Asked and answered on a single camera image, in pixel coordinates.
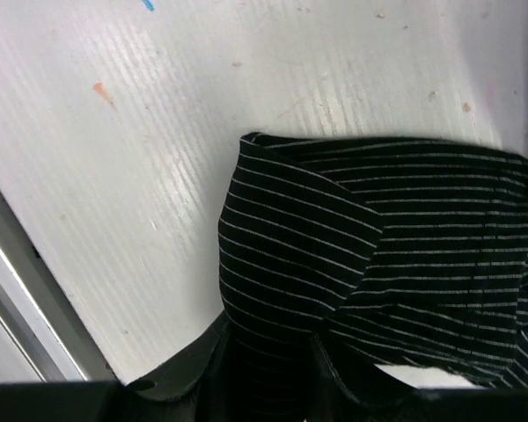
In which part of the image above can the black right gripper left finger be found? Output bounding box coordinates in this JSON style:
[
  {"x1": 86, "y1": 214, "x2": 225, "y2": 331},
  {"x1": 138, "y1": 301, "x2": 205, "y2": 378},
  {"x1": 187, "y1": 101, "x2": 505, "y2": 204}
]
[{"x1": 0, "y1": 314, "x2": 229, "y2": 421}]

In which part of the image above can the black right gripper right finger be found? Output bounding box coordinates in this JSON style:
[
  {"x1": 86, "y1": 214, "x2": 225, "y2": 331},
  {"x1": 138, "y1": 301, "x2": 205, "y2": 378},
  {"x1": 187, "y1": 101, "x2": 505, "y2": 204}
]
[{"x1": 307, "y1": 334, "x2": 528, "y2": 421}]

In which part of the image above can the black striped underwear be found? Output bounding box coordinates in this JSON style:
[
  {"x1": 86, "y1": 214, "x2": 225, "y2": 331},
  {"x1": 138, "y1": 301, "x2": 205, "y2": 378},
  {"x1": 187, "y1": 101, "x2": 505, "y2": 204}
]
[{"x1": 216, "y1": 130, "x2": 528, "y2": 390}]

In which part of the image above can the aluminium front rail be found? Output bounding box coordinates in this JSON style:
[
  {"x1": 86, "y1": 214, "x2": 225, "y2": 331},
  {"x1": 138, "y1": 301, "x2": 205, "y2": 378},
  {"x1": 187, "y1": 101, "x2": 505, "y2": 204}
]
[{"x1": 0, "y1": 192, "x2": 115, "y2": 382}]

